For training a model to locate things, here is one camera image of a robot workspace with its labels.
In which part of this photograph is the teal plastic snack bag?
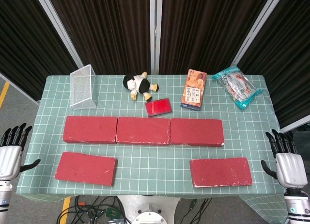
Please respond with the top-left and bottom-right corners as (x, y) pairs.
(212, 64), (264, 111)

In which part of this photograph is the green circuit board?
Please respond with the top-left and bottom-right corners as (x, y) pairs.
(106, 208), (120, 219)

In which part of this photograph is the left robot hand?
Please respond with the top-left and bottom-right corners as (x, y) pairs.
(0, 123), (41, 180)

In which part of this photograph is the white wire mesh basket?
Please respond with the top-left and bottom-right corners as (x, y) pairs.
(69, 64), (97, 110)

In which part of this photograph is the black floor cable tangle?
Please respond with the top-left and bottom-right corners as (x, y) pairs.
(186, 198), (214, 224)
(57, 195), (126, 224)

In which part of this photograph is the orange blue snack box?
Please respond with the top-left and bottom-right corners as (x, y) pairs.
(180, 69), (208, 111)

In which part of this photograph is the red brick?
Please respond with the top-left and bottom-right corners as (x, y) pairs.
(170, 118), (225, 147)
(55, 151), (119, 187)
(62, 116), (118, 144)
(115, 116), (171, 146)
(189, 157), (253, 189)

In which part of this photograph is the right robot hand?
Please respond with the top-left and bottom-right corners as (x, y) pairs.
(261, 128), (308, 188)

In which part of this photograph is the green checkered tablecloth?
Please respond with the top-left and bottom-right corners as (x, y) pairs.
(15, 74), (290, 224)

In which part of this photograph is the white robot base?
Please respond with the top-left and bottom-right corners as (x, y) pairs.
(116, 195), (181, 224)

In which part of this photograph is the black white penguin plush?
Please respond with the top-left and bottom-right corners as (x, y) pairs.
(123, 71), (159, 101)

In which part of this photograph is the dark fabric partition panel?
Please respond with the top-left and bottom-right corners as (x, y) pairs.
(231, 0), (310, 134)
(33, 0), (155, 76)
(0, 0), (84, 106)
(150, 0), (286, 76)

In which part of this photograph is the small flat red box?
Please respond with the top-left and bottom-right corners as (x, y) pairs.
(145, 98), (173, 118)

